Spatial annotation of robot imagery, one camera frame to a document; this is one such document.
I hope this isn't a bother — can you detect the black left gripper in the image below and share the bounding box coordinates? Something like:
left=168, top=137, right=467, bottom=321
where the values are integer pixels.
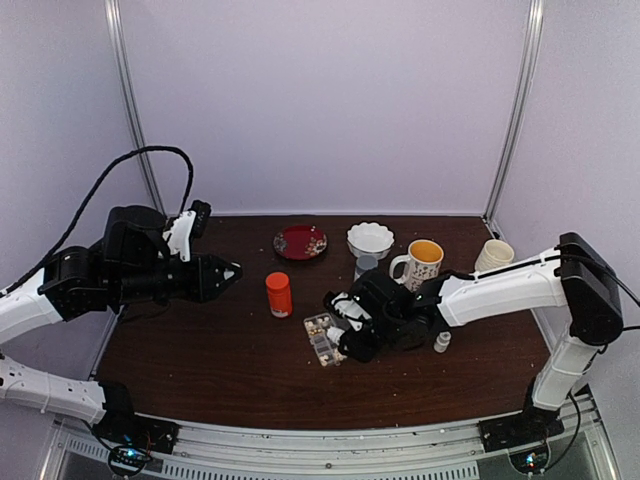
left=111, top=251, right=240, bottom=305

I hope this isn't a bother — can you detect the small white dropper bottle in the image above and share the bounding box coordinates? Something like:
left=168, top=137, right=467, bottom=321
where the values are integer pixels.
left=433, top=331, right=451, bottom=354

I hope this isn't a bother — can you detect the grey cap pill bottle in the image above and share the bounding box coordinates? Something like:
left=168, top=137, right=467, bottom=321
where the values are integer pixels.
left=354, top=255, right=378, bottom=281

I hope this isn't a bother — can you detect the clear plastic pill organizer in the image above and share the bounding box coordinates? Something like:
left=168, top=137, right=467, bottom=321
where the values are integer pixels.
left=302, top=312, right=348, bottom=367

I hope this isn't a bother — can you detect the orange pill bottle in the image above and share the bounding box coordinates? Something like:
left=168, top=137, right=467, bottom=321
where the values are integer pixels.
left=265, top=272, right=293, bottom=318

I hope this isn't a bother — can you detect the small white pill bottle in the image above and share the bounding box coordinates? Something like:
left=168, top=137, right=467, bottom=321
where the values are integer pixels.
left=326, top=326, right=346, bottom=345

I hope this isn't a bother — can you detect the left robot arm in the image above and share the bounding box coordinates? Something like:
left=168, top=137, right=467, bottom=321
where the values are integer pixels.
left=1, top=201, right=242, bottom=444

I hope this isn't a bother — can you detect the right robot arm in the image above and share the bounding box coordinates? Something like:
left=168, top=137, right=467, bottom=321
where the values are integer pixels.
left=324, top=232, right=624, bottom=442

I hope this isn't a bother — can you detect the floral mug yellow inside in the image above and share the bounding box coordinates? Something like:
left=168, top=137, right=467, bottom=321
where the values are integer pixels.
left=388, top=239, right=444, bottom=292

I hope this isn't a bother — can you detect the white scalloped bowl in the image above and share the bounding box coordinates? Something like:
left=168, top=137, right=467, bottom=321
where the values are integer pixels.
left=347, top=222, right=395, bottom=260

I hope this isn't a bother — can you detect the cream ribbed mug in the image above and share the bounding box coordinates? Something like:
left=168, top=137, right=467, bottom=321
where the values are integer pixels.
left=474, top=239, right=515, bottom=272

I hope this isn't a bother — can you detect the red floral plate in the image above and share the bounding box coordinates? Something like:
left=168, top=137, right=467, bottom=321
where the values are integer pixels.
left=272, top=225, right=328, bottom=261

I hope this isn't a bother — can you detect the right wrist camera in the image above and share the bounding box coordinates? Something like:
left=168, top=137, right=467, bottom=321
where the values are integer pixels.
left=323, top=291, right=372, bottom=331

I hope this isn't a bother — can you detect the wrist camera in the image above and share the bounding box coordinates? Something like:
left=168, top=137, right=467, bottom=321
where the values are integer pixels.
left=163, top=200, right=211, bottom=262
left=323, top=291, right=372, bottom=331

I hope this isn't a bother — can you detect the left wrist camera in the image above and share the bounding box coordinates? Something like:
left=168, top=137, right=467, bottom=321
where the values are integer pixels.
left=163, top=200, right=211, bottom=262

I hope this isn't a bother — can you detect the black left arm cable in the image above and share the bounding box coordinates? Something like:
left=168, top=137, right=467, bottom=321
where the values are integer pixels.
left=0, top=145, right=196, bottom=296

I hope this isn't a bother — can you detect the aluminium front rail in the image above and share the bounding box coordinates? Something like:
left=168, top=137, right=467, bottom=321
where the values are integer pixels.
left=39, top=394, right=621, bottom=480

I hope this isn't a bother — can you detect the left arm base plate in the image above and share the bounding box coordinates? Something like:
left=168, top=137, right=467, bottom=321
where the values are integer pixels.
left=92, top=411, right=179, bottom=454

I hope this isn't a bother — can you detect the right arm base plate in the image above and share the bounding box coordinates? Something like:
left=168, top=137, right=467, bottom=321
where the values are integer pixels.
left=478, top=407, right=565, bottom=453

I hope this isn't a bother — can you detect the left aluminium frame post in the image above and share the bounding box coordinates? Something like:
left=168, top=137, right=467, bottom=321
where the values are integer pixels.
left=104, top=0, right=166, bottom=214

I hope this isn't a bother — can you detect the aluminium frame post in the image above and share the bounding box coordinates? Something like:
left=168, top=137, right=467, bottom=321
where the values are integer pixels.
left=104, top=0, right=166, bottom=214
left=483, top=0, right=545, bottom=225

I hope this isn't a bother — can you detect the right aluminium frame post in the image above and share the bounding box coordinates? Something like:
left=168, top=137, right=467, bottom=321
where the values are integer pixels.
left=483, top=0, right=545, bottom=225

